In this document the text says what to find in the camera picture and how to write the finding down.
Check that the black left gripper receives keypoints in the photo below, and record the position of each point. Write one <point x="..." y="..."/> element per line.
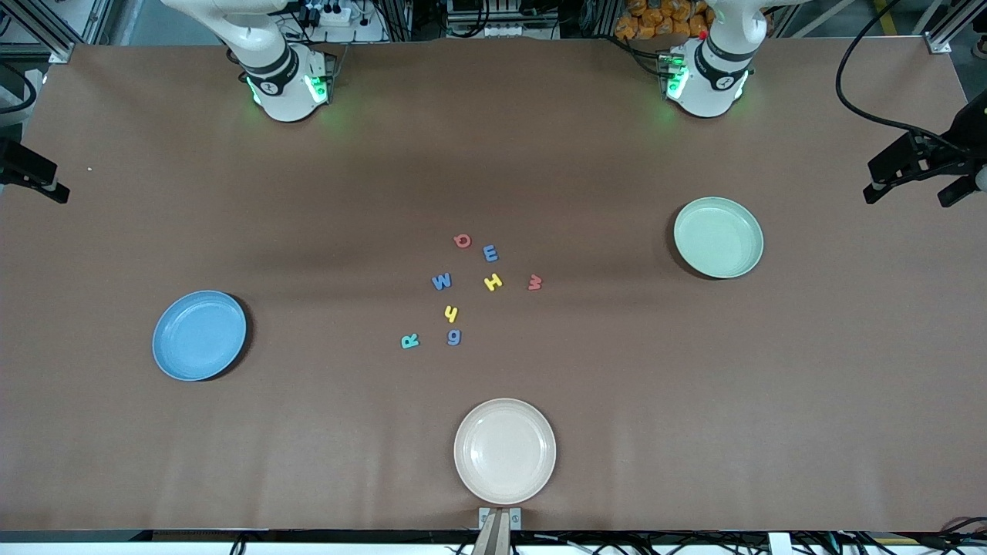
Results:
<point x="958" y="143"/>

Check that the red foam letter w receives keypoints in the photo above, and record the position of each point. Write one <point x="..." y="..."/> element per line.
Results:
<point x="534" y="283"/>

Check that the blue foam letter W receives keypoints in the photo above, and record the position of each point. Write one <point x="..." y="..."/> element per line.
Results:
<point x="442" y="282"/>

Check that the yellow foam letter y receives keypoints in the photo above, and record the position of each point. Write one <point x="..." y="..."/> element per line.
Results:
<point x="452" y="314"/>

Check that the blue foam letter E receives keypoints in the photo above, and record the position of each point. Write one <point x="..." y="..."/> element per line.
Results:
<point x="490" y="253"/>

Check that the yellow foam letter H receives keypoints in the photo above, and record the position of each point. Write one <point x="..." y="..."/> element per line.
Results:
<point x="493" y="282"/>

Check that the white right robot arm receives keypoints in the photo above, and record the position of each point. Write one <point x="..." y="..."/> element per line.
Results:
<point x="277" y="77"/>

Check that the green plate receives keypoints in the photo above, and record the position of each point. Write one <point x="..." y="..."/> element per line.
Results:
<point x="719" y="237"/>

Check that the blue plate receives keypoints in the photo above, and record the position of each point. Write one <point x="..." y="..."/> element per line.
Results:
<point x="199" y="335"/>

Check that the beige plate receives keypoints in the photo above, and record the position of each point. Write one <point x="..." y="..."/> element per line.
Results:
<point x="505" y="451"/>

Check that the orange netted bag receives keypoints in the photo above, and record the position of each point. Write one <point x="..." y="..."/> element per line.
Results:
<point x="655" y="19"/>

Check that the white power strip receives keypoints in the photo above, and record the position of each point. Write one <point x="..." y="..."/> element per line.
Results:
<point x="328" y="15"/>

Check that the teal foam letter R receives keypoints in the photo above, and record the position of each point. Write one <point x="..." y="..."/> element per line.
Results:
<point x="409" y="341"/>

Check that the red foam letter G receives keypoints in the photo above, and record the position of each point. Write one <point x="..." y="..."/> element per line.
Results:
<point x="458" y="241"/>

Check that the blue foam letter g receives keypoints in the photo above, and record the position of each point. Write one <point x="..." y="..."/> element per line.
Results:
<point x="454" y="337"/>

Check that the grey equipment rack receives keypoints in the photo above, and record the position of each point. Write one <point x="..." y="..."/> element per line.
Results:
<point x="501" y="15"/>

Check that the aluminium frame post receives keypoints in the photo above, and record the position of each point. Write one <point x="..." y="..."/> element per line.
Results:
<point x="46" y="31"/>
<point x="952" y="27"/>

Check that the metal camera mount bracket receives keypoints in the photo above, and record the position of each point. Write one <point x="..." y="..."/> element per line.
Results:
<point x="500" y="532"/>

